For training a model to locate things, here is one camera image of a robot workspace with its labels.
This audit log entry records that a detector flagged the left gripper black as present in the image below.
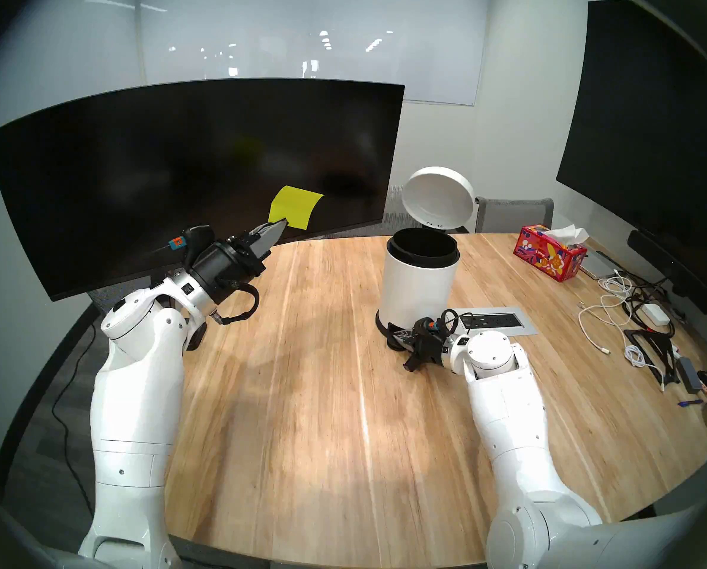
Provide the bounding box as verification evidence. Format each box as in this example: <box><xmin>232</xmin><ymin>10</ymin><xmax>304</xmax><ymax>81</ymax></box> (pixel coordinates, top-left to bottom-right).
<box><xmin>190</xmin><ymin>219</ymin><xmax>288</xmax><ymax>305</ymax></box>

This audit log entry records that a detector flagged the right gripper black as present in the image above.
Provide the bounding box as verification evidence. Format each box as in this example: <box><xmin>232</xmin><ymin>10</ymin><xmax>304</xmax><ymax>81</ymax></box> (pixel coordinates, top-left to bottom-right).
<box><xmin>389</xmin><ymin>322</ymin><xmax>450</xmax><ymax>373</ymax></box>

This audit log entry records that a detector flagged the yellow sticky note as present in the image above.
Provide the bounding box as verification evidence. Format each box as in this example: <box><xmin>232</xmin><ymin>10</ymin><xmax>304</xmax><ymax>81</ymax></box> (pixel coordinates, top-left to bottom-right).
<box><xmin>269</xmin><ymin>186</ymin><xmax>324</xmax><ymax>231</ymax></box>

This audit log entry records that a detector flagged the white pedal trash can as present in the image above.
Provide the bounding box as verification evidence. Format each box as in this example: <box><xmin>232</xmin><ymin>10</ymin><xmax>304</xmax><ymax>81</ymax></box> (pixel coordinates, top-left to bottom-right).
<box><xmin>375</xmin><ymin>167</ymin><xmax>476</xmax><ymax>352</ymax></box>

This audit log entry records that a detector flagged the curved black computer monitor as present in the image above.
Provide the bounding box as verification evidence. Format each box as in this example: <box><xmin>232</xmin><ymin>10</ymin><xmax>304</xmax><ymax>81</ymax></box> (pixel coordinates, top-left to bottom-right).
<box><xmin>0</xmin><ymin>79</ymin><xmax>406</xmax><ymax>302</ymax></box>

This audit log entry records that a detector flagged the silver table outlet panel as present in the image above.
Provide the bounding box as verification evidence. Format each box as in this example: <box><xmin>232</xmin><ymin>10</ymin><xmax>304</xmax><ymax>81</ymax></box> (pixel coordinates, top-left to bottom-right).
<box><xmin>448</xmin><ymin>306</ymin><xmax>537</xmax><ymax>337</ymax></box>

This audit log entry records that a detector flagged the red patterned tissue box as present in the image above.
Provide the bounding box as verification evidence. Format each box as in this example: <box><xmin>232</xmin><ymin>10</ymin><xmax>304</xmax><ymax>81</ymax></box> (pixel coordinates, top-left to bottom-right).
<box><xmin>513</xmin><ymin>224</ymin><xmax>590</xmax><ymax>283</ymax></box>

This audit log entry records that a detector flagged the grey mesh office chair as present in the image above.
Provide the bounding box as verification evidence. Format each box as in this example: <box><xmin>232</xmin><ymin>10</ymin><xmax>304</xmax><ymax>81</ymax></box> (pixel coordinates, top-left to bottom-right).
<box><xmin>475</xmin><ymin>196</ymin><xmax>555</xmax><ymax>235</ymax></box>

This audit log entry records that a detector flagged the white glass whiteboard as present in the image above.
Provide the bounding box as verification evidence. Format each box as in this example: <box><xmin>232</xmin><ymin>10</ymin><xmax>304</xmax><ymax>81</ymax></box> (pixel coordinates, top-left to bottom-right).
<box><xmin>137</xmin><ymin>0</ymin><xmax>489</xmax><ymax>107</ymax></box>

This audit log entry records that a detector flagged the silver laptop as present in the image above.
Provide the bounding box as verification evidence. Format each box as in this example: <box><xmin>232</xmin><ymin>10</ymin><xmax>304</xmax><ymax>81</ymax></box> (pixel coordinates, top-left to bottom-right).
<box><xmin>579</xmin><ymin>248</ymin><xmax>622</xmax><ymax>280</ymax></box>

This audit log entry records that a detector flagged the black folding laptop stand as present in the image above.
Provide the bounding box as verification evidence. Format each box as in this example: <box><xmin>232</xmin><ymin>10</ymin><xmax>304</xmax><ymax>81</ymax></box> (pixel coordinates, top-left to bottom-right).
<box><xmin>623</xmin><ymin>328</ymin><xmax>681</xmax><ymax>385</ymax></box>

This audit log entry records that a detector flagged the black video sound bar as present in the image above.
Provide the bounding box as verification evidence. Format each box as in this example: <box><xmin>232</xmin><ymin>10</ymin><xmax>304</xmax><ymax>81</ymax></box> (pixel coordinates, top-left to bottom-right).
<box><xmin>628</xmin><ymin>229</ymin><xmax>707</xmax><ymax>315</ymax></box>

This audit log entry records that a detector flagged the grey adapter block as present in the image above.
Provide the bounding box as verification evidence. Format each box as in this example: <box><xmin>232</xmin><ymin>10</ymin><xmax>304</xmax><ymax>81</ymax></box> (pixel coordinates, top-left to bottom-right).
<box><xmin>677</xmin><ymin>356</ymin><xmax>703</xmax><ymax>393</ymax></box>

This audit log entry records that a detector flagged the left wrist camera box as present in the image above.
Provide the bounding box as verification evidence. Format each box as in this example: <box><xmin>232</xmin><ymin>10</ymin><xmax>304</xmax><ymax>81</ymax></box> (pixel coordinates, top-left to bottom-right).
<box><xmin>152</xmin><ymin>225</ymin><xmax>215</xmax><ymax>267</ymax></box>

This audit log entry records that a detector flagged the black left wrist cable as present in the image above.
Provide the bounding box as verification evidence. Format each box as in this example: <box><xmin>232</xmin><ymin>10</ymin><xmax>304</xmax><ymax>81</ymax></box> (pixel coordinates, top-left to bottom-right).
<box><xmin>213</xmin><ymin>282</ymin><xmax>261</xmax><ymax>327</ymax></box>

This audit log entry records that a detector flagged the white charging cable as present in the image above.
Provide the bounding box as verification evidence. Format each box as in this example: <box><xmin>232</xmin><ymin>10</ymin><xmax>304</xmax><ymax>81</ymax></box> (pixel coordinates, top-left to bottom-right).
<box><xmin>578</xmin><ymin>274</ymin><xmax>665</xmax><ymax>392</ymax></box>

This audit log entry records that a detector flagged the black floor power cable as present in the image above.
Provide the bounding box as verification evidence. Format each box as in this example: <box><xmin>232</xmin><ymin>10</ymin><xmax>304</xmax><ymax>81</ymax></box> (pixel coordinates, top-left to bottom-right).
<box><xmin>51</xmin><ymin>322</ymin><xmax>96</xmax><ymax>515</ymax></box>

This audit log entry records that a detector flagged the large black wall television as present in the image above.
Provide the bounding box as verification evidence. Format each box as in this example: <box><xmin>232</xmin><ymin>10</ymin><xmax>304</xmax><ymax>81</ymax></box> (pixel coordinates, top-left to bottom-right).
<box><xmin>556</xmin><ymin>0</ymin><xmax>707</xmax><ymax>314</ymax></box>

